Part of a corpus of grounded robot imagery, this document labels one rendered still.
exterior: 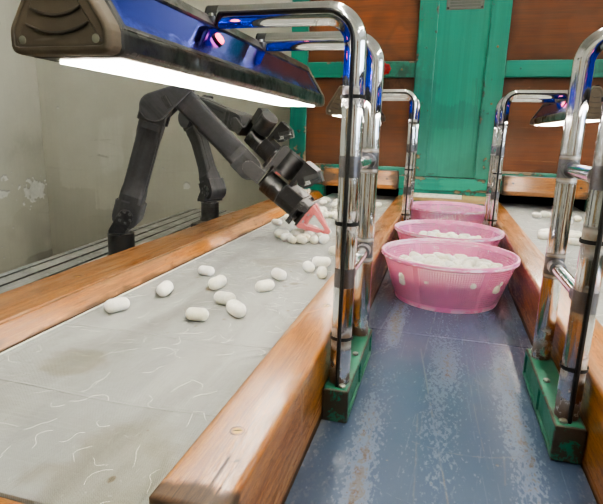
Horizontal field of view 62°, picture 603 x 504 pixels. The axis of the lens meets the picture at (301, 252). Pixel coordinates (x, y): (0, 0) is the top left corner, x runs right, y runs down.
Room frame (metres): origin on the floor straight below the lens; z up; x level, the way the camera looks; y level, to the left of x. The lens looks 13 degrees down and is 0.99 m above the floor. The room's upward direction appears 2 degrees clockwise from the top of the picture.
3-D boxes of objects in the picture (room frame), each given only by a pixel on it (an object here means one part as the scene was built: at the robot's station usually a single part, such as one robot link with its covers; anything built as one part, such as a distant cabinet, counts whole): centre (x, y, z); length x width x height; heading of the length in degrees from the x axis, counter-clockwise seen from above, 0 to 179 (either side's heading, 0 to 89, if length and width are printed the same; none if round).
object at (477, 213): (1.68, -0.49, 0.72); 0.27 x 0.27 x 0.10
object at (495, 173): (1.46, -0.63, 0.90); 0.20 x 0.19 x 0.45; 165
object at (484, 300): (0.99, -0.30, 0.72); 0.27 x 0.27 x 0.10
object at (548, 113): (1.45, -0.71, 1.08); 0.62 x 0.08 x 0.07; 165
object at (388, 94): (1.57, -0.25, 0.90); 0.20 x 0.19 x 0.45; 165
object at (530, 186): (1.86, -0.88, 0.83); 0.30 x 0.06 x 0.07; 75
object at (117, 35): (0.66, 0.08, 1.08); 0.62 x 0.08 x 0.07; 165
